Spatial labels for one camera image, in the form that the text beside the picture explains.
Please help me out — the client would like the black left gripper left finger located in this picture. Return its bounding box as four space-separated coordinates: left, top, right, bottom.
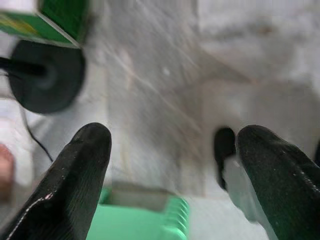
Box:
0 122 113 240

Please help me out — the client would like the thin black floor cable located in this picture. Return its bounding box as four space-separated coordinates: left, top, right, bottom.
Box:
21 109 54 162

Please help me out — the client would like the green cardboard box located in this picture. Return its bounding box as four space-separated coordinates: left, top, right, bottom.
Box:
0 0 92 50

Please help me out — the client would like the black round stand base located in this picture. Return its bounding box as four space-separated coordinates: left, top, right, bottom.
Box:
0 39 86 115

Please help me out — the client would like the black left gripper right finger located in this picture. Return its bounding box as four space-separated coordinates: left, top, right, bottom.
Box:
236 124 320 240

